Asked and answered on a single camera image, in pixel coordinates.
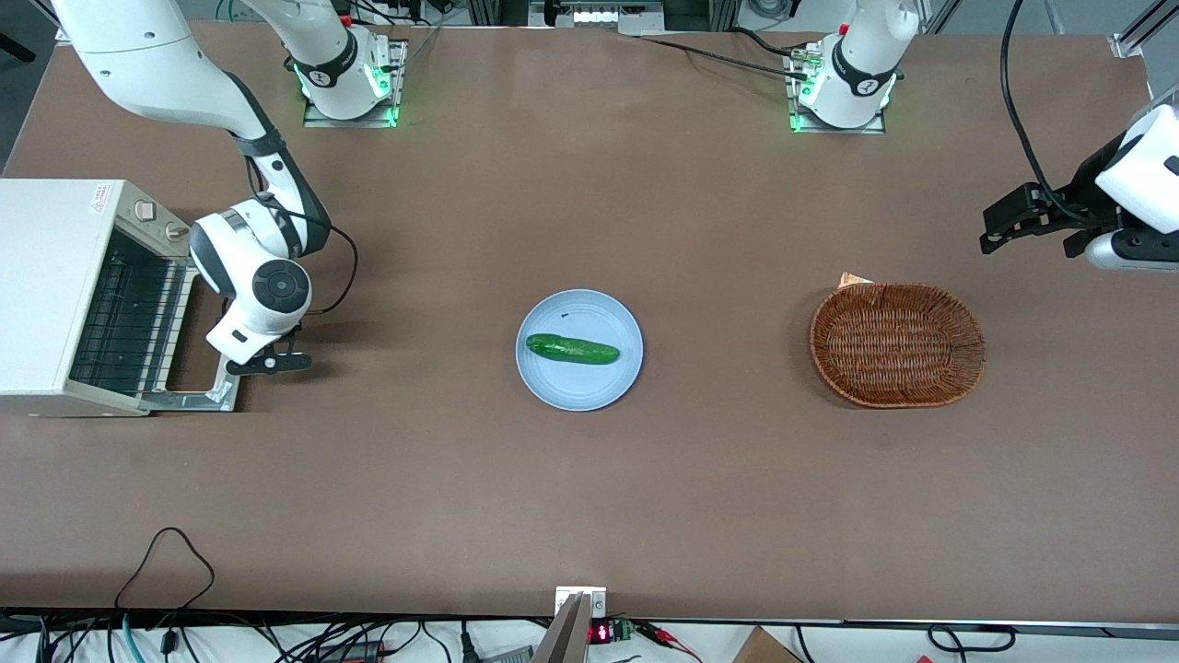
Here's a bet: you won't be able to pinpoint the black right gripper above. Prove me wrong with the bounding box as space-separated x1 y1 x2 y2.
226 327 312 375

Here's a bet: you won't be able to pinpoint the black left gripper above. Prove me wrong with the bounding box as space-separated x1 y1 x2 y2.
979 136 1132 259

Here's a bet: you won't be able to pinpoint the oven door with glass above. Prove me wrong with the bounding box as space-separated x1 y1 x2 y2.
138 262 242 413

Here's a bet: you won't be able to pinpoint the white toaster oven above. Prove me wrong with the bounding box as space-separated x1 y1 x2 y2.
0 179 200 418

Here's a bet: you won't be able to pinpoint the brown wicker basket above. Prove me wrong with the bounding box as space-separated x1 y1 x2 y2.
809 282 987 409

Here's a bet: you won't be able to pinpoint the green cucumber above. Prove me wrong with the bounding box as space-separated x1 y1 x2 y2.
526 333 621 366

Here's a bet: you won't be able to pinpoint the black power adapter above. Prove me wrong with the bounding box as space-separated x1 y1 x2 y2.
318 640 386 663

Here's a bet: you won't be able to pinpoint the light blue plate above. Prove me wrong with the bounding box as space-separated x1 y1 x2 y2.
515 289 644 413

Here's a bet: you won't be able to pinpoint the lit white background device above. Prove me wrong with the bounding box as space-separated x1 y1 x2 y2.
530 0 664 36

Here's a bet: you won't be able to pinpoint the red clip leads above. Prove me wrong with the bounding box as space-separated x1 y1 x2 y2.
636 622 703 663

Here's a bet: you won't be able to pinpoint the brown cardboard box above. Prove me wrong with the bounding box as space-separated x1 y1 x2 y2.
732 626 802 663

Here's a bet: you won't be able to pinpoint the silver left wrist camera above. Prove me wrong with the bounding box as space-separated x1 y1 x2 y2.
1085 230 1179 273

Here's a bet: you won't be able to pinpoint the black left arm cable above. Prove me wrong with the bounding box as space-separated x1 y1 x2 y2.
1000 0 1083 222

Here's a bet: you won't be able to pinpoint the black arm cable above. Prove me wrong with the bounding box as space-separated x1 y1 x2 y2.
247 152 360 317
1000 0 1083 222

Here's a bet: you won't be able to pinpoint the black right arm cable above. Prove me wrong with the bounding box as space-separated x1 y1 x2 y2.
247 152 360 317

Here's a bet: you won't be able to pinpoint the oven wire rack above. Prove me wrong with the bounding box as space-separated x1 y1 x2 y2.
69 230 196 393

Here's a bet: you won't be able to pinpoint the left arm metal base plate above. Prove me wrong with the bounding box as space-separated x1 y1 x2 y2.
785 46 887 135

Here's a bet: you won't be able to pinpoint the thin black looped cable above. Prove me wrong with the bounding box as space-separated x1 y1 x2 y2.
114 527 216 613

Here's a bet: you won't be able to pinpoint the aluminium frame rail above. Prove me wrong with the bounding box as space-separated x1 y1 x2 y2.
1110 0 1179 61

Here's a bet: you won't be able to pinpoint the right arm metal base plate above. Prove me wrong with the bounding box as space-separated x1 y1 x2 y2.
302 39 408 130

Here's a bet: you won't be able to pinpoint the short black table cable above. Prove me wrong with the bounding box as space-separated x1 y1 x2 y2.
732 26 807 58

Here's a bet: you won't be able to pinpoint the long black table cable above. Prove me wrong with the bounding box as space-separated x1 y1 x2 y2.
640 37 816 82

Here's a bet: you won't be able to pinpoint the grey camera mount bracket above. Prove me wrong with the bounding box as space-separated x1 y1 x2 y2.
532 587 607 663

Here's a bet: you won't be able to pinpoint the black oval cable loop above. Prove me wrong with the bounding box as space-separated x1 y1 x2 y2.
926 623 1016 653

